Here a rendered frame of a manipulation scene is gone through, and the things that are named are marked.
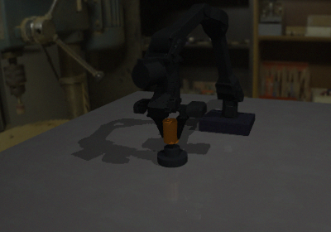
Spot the orange knob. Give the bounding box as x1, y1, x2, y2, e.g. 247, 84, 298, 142
163, 118, 179, 144

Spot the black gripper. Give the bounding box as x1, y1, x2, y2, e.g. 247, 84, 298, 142
133, 81, 207, 139

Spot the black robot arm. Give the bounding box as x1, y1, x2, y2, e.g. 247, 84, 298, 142
132, 3, 244, 119

